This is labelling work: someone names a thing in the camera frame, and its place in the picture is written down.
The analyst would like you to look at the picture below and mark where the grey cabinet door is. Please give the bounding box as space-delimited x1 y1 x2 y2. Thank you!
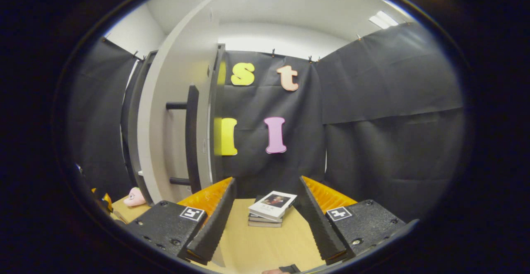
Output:
137 0 227 205

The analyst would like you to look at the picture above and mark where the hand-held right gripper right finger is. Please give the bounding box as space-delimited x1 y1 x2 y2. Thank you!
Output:
299 176 408 265

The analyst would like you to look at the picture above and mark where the black backdrop cloth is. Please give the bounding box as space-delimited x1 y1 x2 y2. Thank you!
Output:
68 22 464 223

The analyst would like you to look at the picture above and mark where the black door handle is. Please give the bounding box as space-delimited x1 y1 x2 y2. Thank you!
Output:
166 85 200 195

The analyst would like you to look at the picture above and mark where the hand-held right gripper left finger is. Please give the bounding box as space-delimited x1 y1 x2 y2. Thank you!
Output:
124 177 237 265

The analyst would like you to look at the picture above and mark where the small ceiling light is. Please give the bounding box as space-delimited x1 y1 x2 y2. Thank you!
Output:
369 10 399 29

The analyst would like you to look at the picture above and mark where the light grey book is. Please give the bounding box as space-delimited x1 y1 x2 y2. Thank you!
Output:
248 219 283 228

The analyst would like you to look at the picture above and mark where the white book with portrait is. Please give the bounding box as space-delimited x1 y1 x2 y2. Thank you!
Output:
248 190 298 221

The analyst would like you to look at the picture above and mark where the pink plush toy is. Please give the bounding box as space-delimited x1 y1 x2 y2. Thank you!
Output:
123 187 147 207

